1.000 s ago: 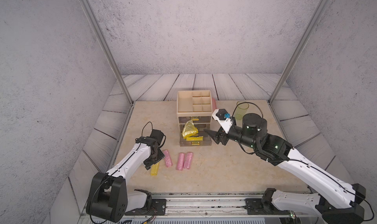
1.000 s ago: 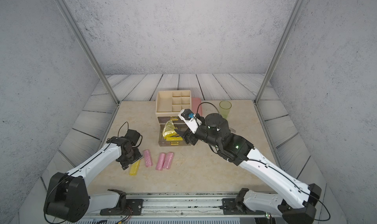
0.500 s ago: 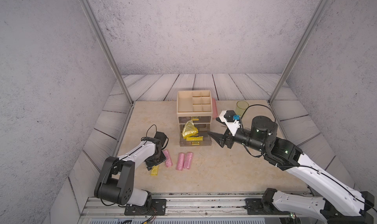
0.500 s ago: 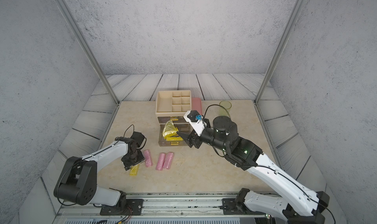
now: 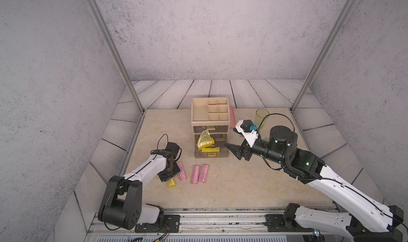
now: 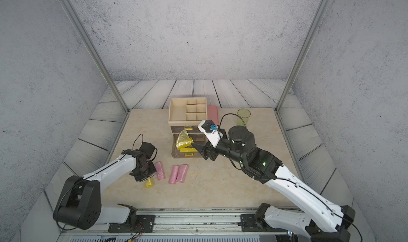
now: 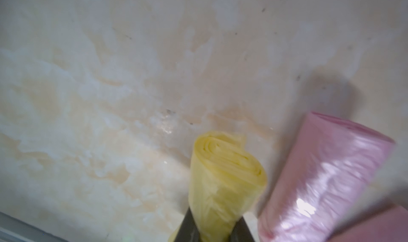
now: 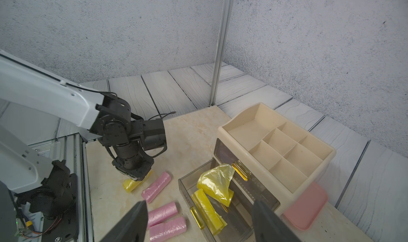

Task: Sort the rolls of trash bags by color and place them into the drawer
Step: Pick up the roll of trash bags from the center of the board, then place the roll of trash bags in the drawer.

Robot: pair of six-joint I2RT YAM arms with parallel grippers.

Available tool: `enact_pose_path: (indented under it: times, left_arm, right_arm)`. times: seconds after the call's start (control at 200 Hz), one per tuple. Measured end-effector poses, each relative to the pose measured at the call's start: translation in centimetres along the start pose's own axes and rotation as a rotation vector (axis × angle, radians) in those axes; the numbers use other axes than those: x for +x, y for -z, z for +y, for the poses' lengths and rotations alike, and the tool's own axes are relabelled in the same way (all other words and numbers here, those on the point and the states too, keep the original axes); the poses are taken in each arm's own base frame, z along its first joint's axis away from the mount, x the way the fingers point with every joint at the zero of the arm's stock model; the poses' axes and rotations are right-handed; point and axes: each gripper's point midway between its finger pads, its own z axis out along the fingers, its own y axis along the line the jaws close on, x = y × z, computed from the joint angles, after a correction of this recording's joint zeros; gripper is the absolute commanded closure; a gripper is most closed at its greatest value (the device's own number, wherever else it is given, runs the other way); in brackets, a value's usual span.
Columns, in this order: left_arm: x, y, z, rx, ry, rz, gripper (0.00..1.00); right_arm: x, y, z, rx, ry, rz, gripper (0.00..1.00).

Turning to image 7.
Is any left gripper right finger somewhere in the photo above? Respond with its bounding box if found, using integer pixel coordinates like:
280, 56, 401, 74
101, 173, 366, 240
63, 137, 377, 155
228, 217, 255, 242

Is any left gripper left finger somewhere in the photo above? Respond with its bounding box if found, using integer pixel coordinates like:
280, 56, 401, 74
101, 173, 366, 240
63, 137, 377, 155
174, 208, 200, 242

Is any yellow bag roll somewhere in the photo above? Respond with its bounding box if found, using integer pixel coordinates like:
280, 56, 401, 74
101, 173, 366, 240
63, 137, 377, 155
188, 131, 267, 242

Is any pink bag roll left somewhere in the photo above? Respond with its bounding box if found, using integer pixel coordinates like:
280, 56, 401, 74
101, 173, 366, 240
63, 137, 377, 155
258, 112, 395, 242

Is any pink bag roll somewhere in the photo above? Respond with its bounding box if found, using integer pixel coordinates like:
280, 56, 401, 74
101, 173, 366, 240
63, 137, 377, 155
330, 206, 408, 242
258, 112, 395, 242

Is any pink bag roll middle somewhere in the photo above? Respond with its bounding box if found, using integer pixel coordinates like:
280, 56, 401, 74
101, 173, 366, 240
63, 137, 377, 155
330, 206, 408, 242

